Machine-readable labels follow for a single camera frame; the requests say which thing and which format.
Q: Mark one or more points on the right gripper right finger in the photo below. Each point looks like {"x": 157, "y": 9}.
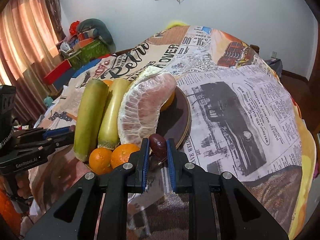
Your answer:
{"x": 220, "y": 207}

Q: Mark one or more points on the red flat box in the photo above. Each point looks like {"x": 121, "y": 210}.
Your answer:
{"x": 57, "y": 72}

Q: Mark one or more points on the orange with sticker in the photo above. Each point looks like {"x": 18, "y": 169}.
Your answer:
{"x": 108, "y": 82}

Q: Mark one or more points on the smaller mandarin orange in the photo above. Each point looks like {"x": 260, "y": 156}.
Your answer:
{"x": 122, "y": 153}

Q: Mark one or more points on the dark red jujube date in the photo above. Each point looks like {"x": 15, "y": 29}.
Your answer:
{"x": 158, "y": 145}

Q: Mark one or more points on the large peeled pomelo segment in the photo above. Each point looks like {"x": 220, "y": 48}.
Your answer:
{"x": 140, "y": 107}

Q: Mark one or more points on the pink orange window curtain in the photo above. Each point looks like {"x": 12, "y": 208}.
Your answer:
{"x": 28, "y": 54}

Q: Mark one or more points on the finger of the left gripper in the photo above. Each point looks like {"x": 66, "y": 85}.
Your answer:
{"x": 41, "y": 133}

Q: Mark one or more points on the orange jacket sleeve forearm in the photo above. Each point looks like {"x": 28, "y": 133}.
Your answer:
{"x": 8, "y": 212}

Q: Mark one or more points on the large orange on plate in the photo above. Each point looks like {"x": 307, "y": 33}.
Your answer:
{"x": 168, "y": 102}

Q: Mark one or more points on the newspaper print bed blanket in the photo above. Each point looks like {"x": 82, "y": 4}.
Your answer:
{"x": 243, "y": 120}

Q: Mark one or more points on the dark purple round plate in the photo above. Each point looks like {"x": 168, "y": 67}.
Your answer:
{"x": 173, "y": 123}

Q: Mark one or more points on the green patterned box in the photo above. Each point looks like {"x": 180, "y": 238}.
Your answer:
{"x": 89, "y": 52}

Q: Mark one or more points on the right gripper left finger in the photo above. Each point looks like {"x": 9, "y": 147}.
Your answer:
{"x": 95, "y": 207}

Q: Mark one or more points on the short green sugarcane piece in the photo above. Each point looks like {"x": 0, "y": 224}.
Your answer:
{"x": 89, "y": 118}

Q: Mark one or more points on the yellow-green sugarcane piece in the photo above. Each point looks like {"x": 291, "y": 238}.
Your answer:
{"x": 108, "y": 133}

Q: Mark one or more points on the small mandarin orange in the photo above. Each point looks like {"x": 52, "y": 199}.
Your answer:
{"x": 100, "y": 161}

